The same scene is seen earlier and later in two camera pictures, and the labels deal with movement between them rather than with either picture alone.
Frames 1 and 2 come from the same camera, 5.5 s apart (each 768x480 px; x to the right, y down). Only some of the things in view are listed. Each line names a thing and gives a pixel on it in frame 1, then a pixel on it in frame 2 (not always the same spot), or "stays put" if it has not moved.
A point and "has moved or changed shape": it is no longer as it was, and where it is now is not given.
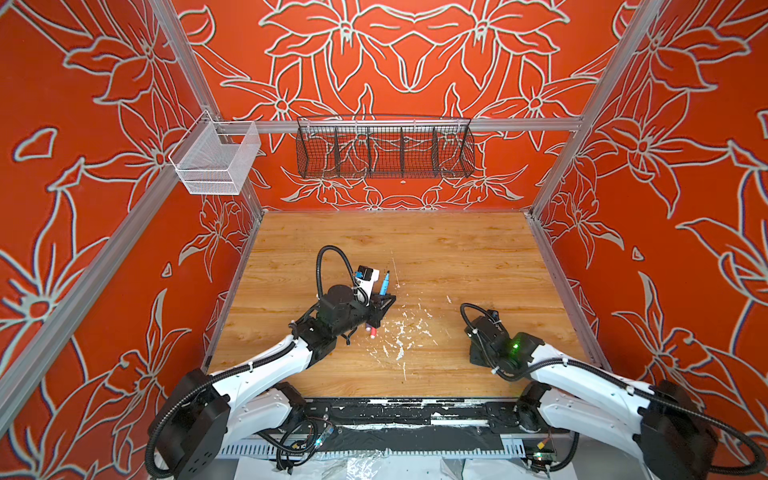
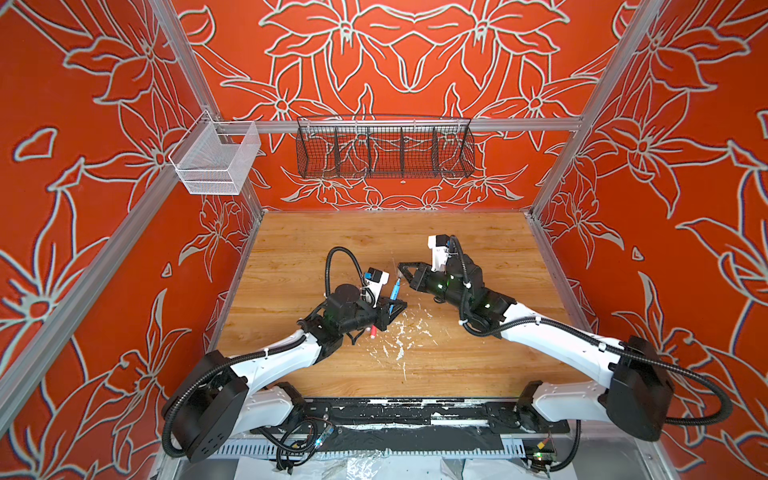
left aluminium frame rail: x=33 y=357 stays put
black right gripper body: x=491 y=360 to x=439 y=285
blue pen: x=385 y=284 has moved or changed shape
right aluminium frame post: x=644 y=20 stays put
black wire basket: x=384 y=147 stays put
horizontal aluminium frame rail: x=395 y=124 stays put
